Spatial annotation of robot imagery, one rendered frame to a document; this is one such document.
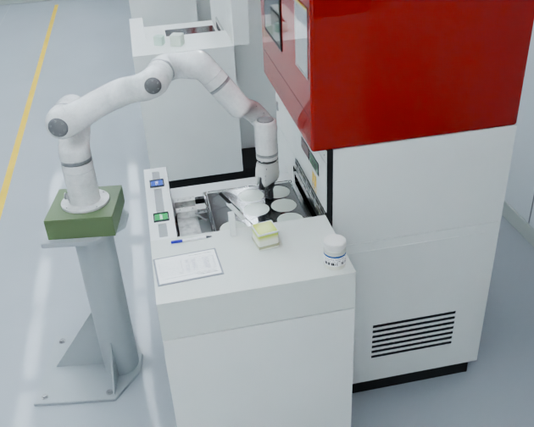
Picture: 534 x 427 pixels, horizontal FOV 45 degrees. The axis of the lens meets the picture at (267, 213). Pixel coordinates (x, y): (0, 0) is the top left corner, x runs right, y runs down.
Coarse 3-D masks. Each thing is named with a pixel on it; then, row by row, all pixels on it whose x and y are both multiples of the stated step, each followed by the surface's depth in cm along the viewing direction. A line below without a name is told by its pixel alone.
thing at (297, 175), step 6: (294, 168) 269; (294, 174) 271; (300, 174) 264; (294, 180) 273; (300, 180) 261; (300, 186) 269; (306, 186) 255; (300, 192) 265; (306, 192) 253; (306, 198) 261; (312, 198) 247; (306, 204) 257; (312, 204) 246; (312, 210) 253; (318, 210) 240; (312, 216) 250
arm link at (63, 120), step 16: (160, 64) 229; (112, 80) 235; (128, 80) 228; (144, 80) 223; (160, 80) 224; (96, 96) 233; (112, 96) 232; (128, 96) 231; (144, 96) 226; (48, 112) 234; (64, 112) 232; (80, 112) 233; (96, 112) 235; (48, 128) 233; (64, 128) 233; (80, 128) 235
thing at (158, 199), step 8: (160, 168) 270; (144, 176) 265; (152, 176) 264; (160, 176) 264; (168, 184) 258; (152, 192) 253; (160, 192) 254; (168, 192) 253; (152, 200) 248; (160, 200) 249; (168, 200) 248; (152, 208) 243; (160, 208) 243; (168, 208) 242; (152, 216) 238; (152, 224) 234; (160, 224) 234; (168, 224) 233; (152, 232) 229; (160, 232) 230; (168, 232) 229; (152, 240) 225
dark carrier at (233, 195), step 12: (216, 192) 263; (228, 192) 262; (240, 192) 262; (216, 204) 255; (240, 204) 254; (300, 204) 252; (216, 216) 248; (252, 216) 246; (264, 216) 246; (276, 216) 246; (216, 228) 241
